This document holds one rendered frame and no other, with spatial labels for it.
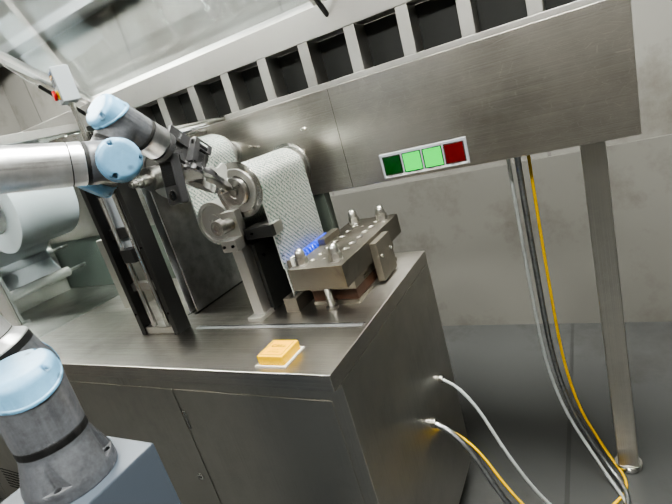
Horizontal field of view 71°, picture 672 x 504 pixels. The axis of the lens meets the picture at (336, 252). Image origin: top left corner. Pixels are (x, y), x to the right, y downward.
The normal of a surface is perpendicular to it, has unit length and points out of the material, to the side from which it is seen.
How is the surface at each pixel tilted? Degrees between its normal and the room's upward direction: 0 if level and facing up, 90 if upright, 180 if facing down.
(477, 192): 90
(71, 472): 72
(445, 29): 90
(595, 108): 90
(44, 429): 90
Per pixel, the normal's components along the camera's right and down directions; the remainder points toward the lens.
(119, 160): 0.59, 0.07
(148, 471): 0.86, -0.10
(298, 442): -0.44, 0.37
